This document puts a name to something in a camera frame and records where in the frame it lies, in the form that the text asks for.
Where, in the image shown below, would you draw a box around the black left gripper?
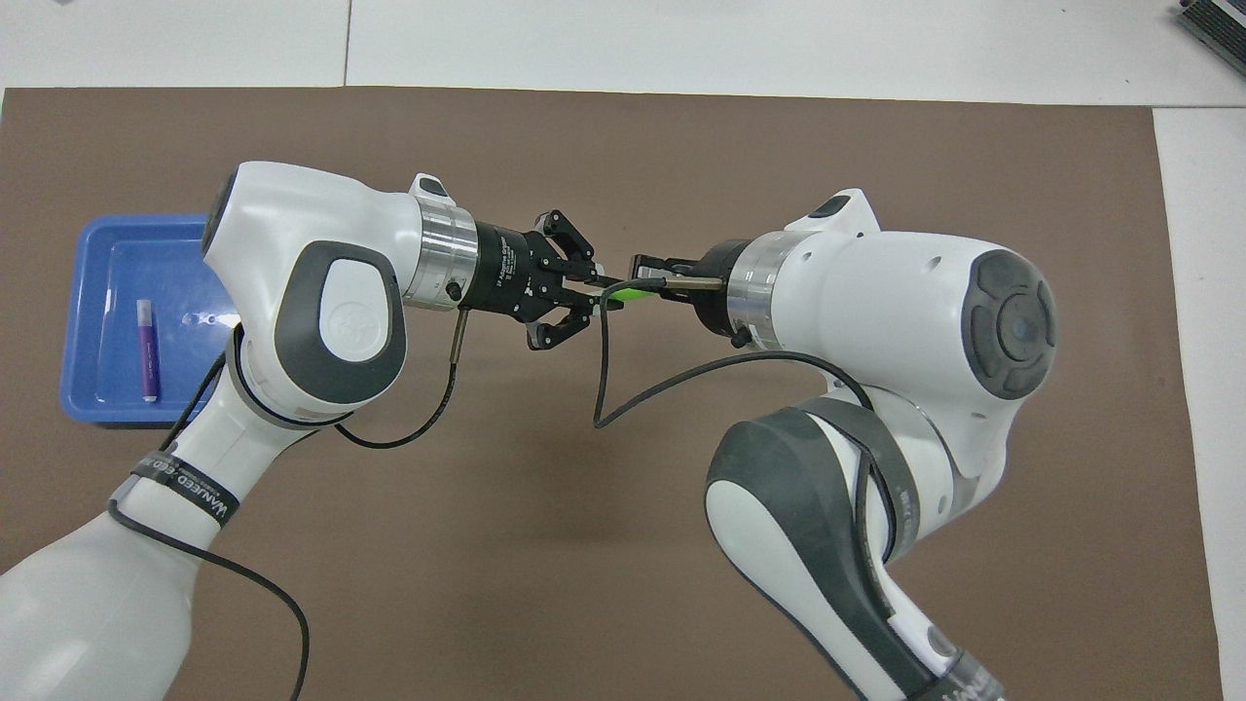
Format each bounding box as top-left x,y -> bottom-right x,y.
471,208 -> 606,352

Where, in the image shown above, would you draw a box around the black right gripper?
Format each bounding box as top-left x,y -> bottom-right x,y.
630,240 -> 752,339

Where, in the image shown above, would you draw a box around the purple marker pen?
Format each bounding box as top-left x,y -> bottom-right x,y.
136,299 -> 160,403

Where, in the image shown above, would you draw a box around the brown table mat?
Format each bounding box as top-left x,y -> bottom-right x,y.
0,86 -> 1226,701

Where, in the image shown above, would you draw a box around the blue plastic tray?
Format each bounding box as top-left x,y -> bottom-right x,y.
60,214 -> 244,426

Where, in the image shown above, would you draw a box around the grey ribbed device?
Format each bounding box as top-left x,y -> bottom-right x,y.
1173,0 -> 1246,55

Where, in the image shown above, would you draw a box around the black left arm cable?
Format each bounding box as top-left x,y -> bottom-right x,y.
107,310 -> 470,701

